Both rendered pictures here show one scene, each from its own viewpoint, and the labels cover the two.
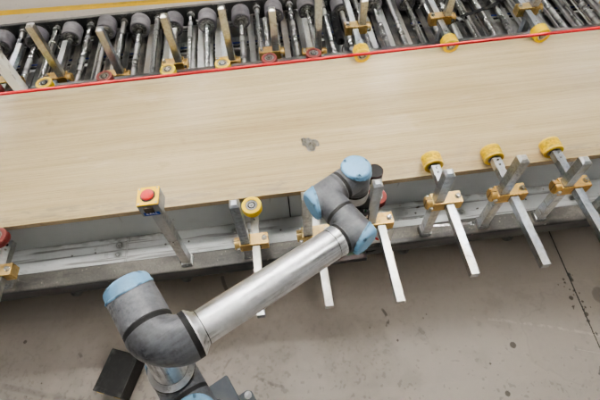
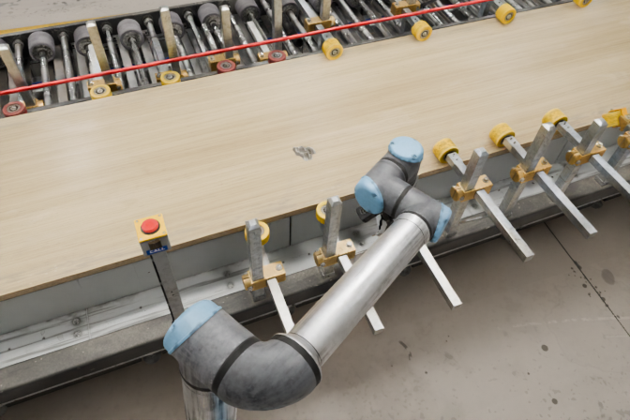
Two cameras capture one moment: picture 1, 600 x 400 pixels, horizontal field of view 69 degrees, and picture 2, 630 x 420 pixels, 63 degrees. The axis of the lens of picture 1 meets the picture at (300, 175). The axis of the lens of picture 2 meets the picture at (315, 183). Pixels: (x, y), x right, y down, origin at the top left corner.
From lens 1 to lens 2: 0.40 m
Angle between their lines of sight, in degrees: 14
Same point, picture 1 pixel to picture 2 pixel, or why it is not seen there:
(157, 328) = (261, 357)
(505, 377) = (547, 383)
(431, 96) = (420, 86)
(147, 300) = (233, 329)
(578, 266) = (581, 252)
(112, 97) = (34, 132)
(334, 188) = (391, 174)
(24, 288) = not seen: outside the picture
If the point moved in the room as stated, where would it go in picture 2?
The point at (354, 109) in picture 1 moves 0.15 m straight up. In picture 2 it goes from (342, 109) to (346, 80)
